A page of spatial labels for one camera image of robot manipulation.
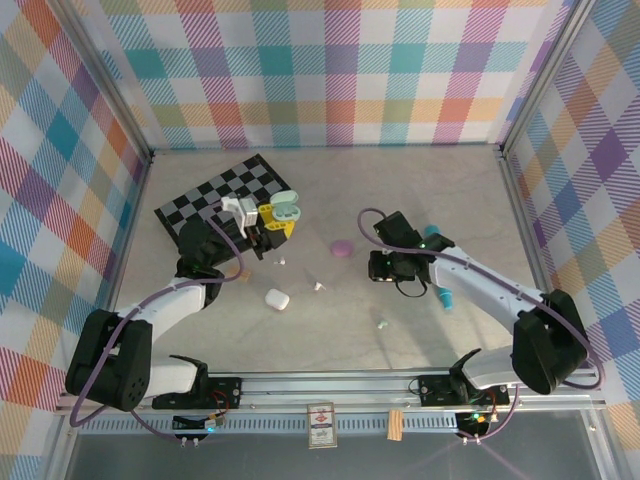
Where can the mint green earbud case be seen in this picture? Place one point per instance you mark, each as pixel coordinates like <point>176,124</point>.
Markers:
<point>285,200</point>

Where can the purple earbud case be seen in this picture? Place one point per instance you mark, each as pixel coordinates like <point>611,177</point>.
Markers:
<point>343,248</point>

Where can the white earbud case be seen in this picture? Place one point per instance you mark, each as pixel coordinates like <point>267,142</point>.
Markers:
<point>277,300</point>

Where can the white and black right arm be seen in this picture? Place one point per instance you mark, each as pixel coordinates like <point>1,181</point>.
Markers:
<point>480,280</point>

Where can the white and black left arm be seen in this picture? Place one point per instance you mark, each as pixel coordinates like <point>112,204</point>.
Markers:
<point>165,305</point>

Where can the small wooden block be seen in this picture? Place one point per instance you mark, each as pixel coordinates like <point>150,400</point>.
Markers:
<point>245,276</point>
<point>395,425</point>

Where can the black and grey chessboard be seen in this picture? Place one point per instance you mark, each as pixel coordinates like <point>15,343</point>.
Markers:
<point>220,185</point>

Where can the teal marker pen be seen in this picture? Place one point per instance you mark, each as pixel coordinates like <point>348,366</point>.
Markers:
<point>445,297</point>

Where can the small black controller board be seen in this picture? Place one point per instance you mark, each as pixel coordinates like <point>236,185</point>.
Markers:
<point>475,422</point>
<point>197,422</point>

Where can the playing card box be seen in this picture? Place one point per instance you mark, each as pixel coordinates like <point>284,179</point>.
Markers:
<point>321,425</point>

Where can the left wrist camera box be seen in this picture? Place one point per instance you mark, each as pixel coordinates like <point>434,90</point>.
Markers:
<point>245,215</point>

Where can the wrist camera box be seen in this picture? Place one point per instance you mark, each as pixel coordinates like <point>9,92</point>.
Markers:
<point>245,215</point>
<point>382,270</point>

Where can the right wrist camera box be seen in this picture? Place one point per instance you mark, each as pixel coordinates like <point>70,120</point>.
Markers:
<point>382,270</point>

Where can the aluminium side rail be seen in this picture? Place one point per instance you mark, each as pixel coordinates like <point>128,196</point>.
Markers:
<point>522,220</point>

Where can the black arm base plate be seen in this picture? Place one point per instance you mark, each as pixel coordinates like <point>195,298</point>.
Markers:
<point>225,390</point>
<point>435,390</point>

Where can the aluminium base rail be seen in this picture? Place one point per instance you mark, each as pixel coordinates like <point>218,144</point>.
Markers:
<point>350,385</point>

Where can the aluminium corner post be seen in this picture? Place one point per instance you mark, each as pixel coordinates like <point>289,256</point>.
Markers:
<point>110,85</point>
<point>547,75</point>

